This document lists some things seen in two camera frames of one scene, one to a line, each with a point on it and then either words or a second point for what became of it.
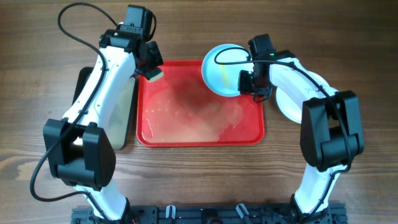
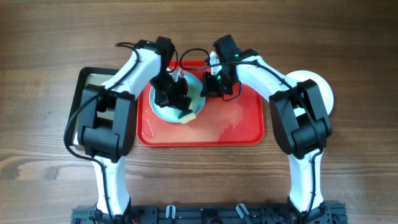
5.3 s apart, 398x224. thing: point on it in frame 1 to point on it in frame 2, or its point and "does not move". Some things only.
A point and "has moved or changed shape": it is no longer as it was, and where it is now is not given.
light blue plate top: x=222 y=79 has moved or changed shape
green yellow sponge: x=154 y=74 has moved or changed shape
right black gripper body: x=251 y=84 to x=219 y=84
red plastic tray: x=181 y=109 does not move
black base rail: x=213 y=214 does not move
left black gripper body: x=154 y=59 to x=171 y=92
